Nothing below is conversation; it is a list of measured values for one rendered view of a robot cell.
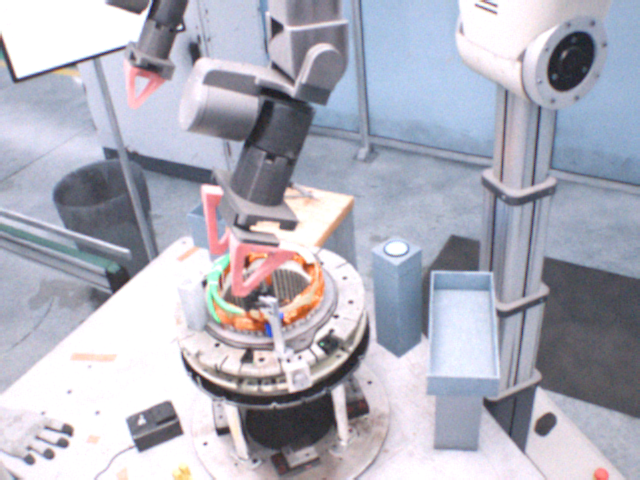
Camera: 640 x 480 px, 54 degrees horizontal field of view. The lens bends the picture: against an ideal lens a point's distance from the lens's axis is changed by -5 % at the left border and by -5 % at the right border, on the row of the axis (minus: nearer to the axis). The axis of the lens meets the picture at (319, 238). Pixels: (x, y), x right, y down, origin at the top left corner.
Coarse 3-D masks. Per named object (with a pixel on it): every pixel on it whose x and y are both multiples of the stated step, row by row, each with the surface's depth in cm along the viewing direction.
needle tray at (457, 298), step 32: (448, 288) 118; (480, 288) 117; (448, 320) 112; (480, 320) 111; (448, 352) 106; (480, 352) 105; (448, 384) 97; (480, 384) 96; (448, 416) 113; (448, 448) 118
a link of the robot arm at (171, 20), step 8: (152, 0) 101; (160, 0) 100; (168, 0) 100; (176, 0) 100; (184, 0) 101; (152, 8) 101; (160, 8) 100; (168, 8) 100; (176, 8) 101; (184, 8) 102; (152, 16) 101; (160, 16) 101; (168, 16) 101; (176, 16) 102; (160, 24) 102; (168, 24) 102; (176, 24) 103
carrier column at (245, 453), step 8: (232, 408) 109; (232, 416) 110; (240, 416) 111; (232, 424) 111; (240, 424) 112; (232, 432) 113; (240, 432) 113; (240, 440) 114; (240, 448) 115; (248, 448) 116; (240, 456) 117; (248, 456) 117
